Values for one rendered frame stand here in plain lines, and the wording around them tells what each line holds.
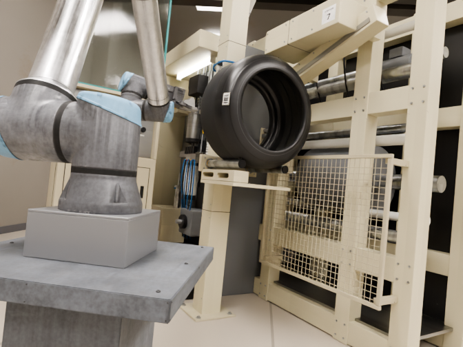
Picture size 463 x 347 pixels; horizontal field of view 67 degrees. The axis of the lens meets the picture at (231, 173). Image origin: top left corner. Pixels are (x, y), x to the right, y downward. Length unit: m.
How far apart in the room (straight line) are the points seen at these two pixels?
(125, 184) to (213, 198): 1.30
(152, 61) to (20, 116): 0.61
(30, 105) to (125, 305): 0.51
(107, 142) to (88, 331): 0.39
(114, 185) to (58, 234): 0.15
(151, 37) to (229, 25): 1.02
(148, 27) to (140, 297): 0.95
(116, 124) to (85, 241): 0.26
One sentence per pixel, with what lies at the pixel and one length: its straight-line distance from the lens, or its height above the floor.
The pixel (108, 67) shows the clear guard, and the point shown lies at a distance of 2.25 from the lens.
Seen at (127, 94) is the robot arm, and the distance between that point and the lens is 1.58.
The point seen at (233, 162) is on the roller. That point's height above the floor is 0.90.
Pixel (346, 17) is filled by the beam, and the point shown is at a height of 1.68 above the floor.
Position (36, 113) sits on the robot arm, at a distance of 0.91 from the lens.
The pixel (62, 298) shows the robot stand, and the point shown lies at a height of 0.58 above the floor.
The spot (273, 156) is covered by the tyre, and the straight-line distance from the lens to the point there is 1.82.
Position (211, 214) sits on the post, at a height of 0.60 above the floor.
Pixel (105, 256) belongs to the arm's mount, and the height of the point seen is 0.62.
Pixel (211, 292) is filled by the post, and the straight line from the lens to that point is 2.22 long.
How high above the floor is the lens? 0.80
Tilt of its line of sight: 2 degrees up
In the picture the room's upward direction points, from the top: 6 degrees clockwise
